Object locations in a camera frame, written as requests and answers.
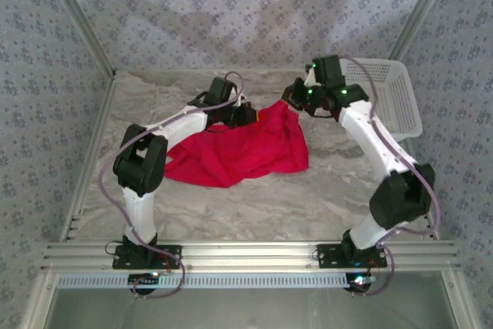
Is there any red t-shirt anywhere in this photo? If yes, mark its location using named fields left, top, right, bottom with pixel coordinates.
left=164, top=98, right=310, bottom=190

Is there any white perforated plastic basket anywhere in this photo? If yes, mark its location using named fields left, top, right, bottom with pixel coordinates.
left=338, top=57, right=424, bottom=141

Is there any black controller board with LED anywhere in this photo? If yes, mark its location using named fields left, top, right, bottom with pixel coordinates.
left=128, top=271, right=161, bottom=288
left=346, top=273, right=377, bottom=292

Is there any aluminium corner post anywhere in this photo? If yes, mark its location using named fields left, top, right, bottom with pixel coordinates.
left=38, top=0, right=118, bottom=77
left=387, top=0, right=461, bottom=61

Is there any aluminium mounting rail beam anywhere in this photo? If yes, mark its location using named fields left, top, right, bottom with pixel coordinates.
left=40, top=240, right=461, bottom=271

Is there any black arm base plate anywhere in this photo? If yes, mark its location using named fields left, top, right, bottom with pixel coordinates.
left=317, top=243, right=388, bottom=268
left=112, top=244, right=183, bottom=270

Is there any thin red wire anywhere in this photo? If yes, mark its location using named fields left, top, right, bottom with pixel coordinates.
left=365, top=256, right=386, bottom=278
left=159, top=254, right=182, bottom=273

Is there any slotted grey cable duct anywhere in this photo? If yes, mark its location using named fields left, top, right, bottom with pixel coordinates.
left=56, top=271, right=350, bottom=290

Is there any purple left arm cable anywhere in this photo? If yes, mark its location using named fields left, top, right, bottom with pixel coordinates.
left=98, top=70, right=186, bottom=301

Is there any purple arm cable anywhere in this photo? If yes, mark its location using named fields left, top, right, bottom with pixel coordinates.
left=98, top=70, right=186, bottom=301
left=340, top=57, right=442, bottom=298

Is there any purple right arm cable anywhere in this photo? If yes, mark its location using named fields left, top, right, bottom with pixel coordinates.
left=340, top=57, right=442, bottom=298

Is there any aluminium frame leg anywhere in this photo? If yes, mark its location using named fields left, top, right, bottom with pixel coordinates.
left=441, top=269, right=481, bottom=329
left=18, top=270, right=59, bottom=329

